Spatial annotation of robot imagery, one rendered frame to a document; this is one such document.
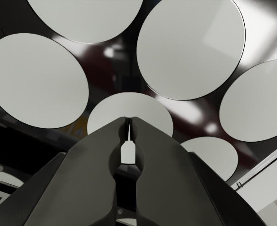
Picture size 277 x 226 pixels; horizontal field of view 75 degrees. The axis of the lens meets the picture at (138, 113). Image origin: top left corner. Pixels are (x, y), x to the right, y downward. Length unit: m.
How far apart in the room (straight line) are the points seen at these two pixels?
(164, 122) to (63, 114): 0.11
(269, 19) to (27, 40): 0.21
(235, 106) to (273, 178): 0.28
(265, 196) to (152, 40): 0.43
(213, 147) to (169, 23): 0.15
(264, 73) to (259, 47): 0.03
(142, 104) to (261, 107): 0.13
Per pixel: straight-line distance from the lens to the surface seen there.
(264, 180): 0.48
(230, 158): 0.27
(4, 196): 0.25
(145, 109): 0.20
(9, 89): 0.23
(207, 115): 0.22
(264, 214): 0.64
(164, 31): 0.18
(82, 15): 0.18
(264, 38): 0.21
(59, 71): 0.20
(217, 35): 0.19
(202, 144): 0.24
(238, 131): 0.25
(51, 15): 0.19
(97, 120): 0.21
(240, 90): 0.22
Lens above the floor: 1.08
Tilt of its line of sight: 61 degrees down
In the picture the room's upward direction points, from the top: 177 degrees clockwise
